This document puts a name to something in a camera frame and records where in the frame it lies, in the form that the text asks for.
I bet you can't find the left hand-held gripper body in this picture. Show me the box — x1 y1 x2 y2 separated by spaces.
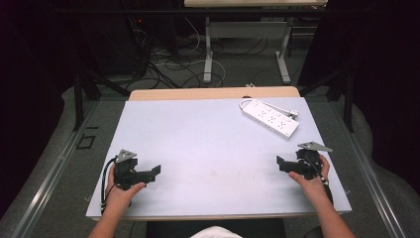
113 149 157 191

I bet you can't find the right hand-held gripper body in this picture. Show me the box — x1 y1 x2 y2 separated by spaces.
286 141 334 181

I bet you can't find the person's right hand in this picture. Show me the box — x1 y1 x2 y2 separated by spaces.
288 154 332 196

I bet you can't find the person's left hand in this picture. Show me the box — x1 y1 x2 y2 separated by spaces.
104 163 147 214

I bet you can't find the white power strip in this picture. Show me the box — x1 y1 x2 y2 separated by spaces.
241 98 301 141

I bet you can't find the white table cover sheet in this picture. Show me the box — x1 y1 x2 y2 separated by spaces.
85 96 353 219

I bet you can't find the black metal stand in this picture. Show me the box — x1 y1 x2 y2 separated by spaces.
72 63 132 132
297 63 355 134

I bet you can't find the person's white clothing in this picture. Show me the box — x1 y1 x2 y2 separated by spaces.
189 225 245 238

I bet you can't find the dark curtain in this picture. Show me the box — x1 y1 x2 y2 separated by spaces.
298 0 420 196
0 0 80 219

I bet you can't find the black equipment cabinet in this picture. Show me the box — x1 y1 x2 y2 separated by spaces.
78 14 151 77

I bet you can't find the white desk with metal legs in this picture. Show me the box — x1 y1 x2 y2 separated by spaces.
183 0 329 85

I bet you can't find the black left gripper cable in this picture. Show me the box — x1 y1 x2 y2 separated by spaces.
99 156 119 214

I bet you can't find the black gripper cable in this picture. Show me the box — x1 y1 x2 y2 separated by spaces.
305 158 335 204
99 156 119 214

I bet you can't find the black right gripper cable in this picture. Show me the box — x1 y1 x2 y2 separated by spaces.
305 158 335 204

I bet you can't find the metal floor rail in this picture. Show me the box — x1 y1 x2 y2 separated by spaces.
9 99 101 238
330 98 408 238

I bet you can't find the tangle of black floor cables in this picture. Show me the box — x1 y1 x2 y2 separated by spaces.
124 18 207 91

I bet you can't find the white floor cable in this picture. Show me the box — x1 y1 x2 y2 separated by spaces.
154 16 228 89

